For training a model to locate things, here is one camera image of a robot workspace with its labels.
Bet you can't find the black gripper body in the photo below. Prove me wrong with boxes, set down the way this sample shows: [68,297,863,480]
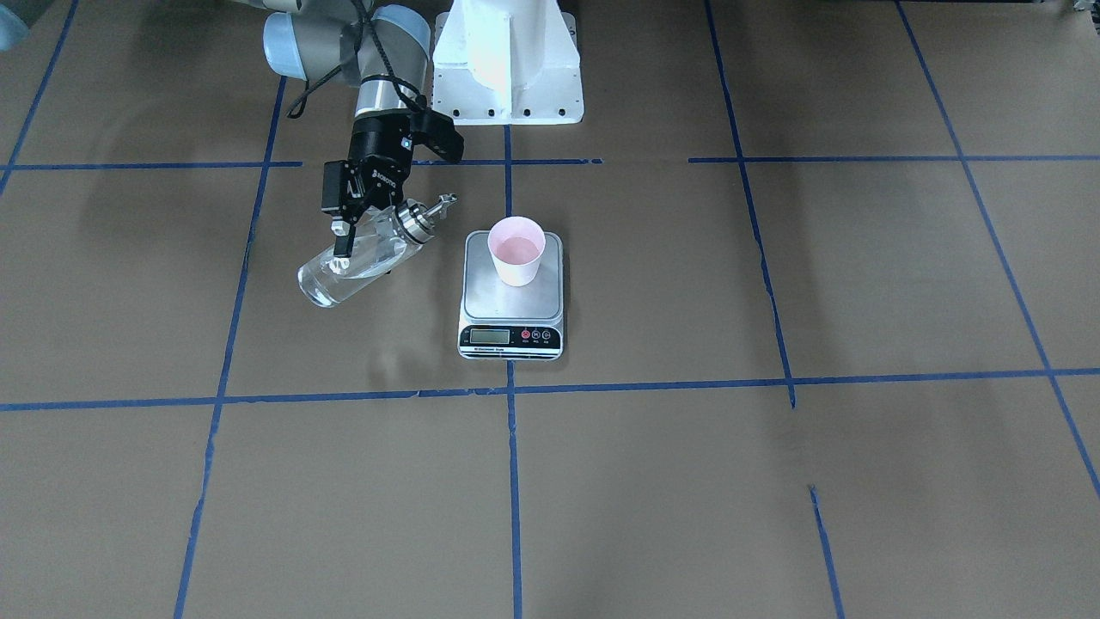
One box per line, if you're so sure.
[340,108,415,226]

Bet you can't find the clear glass sauce bottle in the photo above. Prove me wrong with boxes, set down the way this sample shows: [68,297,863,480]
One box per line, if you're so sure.
[297,194,459,307]

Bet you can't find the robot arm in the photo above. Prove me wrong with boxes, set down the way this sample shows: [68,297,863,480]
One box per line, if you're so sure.
[263,1,462,261]

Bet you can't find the white digital kitchen scale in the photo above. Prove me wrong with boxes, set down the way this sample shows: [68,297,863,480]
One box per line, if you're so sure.
[457,230,565,360]

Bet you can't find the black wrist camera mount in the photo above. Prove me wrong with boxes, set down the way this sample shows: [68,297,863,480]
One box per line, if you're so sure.
[409,109,465,164]

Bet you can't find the white pedestal column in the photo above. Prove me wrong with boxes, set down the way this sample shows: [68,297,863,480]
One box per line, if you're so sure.
[430,1,585,126]

